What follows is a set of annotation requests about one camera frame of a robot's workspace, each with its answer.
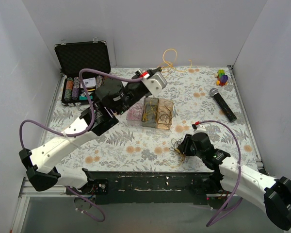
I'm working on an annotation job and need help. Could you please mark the purple cable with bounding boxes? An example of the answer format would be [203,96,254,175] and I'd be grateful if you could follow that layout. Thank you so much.
[198,119,243,228]
[19,68,144,223]

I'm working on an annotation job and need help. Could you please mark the black poker chip case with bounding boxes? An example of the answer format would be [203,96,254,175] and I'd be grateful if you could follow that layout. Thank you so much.
[54,40,111,106]

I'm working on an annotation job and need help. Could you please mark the floral patterned table mat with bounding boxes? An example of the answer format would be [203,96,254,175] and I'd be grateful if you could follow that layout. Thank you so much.
[60,67,258,172]

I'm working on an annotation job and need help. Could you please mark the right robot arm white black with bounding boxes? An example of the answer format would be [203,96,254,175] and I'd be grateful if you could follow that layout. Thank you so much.
[178,132,291,231]

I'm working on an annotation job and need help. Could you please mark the aluminium frame rail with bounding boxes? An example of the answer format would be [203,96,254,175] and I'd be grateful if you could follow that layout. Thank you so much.
[10,178,74,233]

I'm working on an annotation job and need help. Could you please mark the colourful toy block train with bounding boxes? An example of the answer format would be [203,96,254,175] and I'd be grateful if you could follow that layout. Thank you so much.
[215,69,228,86]

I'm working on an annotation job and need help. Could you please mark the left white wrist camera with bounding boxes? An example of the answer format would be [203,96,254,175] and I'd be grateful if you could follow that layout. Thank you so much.
[136,70,167,97]

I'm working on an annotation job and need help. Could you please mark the yellow red wire bundle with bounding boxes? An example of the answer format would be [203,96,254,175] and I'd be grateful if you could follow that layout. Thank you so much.
[168,137,187,169]

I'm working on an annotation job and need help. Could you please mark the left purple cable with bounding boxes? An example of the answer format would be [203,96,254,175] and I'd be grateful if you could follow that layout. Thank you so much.
[19,68,144,223]

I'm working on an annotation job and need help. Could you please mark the yellow wires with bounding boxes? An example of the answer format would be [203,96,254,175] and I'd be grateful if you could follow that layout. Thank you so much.
[142,99,159,123]

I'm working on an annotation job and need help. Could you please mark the amber plastic box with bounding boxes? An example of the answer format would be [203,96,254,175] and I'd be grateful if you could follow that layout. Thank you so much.
[156,99,174,130]

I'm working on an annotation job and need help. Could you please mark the pink wire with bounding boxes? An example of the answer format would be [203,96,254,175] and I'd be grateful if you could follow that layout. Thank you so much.
[127,103,143,121]

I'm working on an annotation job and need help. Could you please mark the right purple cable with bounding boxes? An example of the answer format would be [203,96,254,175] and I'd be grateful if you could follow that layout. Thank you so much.
[198,119,243,228]

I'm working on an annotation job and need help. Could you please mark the white playing card deck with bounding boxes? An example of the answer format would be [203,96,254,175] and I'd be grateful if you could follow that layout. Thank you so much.
[80,77,97,89]

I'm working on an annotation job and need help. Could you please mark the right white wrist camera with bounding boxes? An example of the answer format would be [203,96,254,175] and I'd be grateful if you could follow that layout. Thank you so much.
[192,121,207,134]

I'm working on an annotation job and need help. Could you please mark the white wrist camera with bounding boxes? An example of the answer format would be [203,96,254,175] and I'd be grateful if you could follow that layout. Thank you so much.
[192,121,207,134]
[136,70,167,97]

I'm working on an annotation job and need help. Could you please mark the smoky grey plastic box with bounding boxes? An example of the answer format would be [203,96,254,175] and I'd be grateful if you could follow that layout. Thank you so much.
[141,98,159,128]

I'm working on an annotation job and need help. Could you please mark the black handheld microphone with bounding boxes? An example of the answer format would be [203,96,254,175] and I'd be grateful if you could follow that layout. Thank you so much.
[210,88,237,122]

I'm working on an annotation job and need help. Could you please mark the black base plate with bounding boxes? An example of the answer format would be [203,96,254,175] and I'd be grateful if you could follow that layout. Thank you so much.
[65,171,241,206]

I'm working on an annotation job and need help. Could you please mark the clear plastic box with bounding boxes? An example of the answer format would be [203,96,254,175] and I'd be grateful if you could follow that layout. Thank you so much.
[126,100,144,126]

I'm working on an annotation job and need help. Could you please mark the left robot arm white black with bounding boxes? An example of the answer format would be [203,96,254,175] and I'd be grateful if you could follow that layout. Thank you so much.
[19,67,167,194]

